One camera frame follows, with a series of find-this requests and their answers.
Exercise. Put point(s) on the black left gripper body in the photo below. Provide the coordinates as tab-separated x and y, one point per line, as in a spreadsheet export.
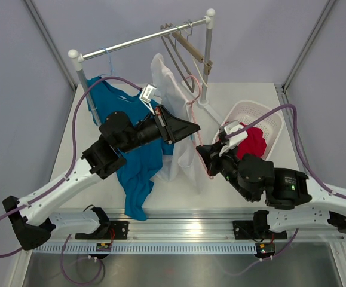
161	117

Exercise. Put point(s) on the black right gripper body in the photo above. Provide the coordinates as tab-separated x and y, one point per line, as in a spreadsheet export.
224	165

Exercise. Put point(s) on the white t shirt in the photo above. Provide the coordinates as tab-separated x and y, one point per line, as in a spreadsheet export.
176	110

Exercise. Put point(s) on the red t shirt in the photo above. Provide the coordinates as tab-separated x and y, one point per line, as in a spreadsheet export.
254	144

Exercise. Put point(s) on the grey plastic hanger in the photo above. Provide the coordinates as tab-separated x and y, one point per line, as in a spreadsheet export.
179	62

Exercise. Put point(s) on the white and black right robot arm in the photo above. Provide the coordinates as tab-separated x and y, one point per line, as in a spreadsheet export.
293	199

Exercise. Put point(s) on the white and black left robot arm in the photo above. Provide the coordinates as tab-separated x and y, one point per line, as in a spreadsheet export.
34	218

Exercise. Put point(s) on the blue t shirt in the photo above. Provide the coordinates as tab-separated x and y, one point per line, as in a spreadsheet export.
142	163

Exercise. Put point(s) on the wooden clip hanger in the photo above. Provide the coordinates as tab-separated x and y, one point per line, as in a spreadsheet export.
201	61

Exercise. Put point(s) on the white plastic laundry basket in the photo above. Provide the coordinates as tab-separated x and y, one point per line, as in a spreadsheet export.
246	112

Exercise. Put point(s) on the silver white clothes rack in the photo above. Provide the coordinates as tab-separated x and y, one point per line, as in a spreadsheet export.
208	19

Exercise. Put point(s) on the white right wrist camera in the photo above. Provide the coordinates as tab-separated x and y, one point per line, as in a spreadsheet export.
230	135

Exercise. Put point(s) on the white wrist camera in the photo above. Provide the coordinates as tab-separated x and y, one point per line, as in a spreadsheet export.
230	135
145	96

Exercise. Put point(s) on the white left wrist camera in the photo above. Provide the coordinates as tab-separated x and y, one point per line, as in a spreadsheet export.
145	96

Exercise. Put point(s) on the aluminium mounting rail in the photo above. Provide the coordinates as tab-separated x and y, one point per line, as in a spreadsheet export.
219	226

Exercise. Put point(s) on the light blue wire hanger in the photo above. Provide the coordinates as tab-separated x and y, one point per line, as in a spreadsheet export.
110	64

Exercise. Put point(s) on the white slotted cable duct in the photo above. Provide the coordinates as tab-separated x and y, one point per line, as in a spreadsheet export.
148	248

